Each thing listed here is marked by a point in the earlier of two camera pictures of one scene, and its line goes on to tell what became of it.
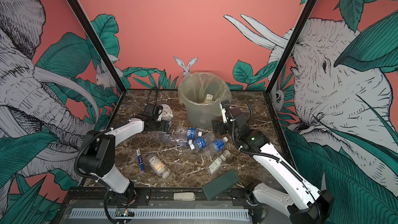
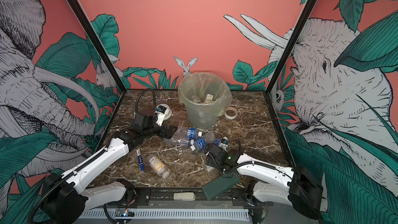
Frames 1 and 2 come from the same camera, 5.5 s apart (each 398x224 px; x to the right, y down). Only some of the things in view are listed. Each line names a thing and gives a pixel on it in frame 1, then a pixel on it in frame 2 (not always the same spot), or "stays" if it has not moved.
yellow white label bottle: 209,98 stays
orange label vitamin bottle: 158,166 stays
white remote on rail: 184,196 stays
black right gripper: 222,125 → 209,162
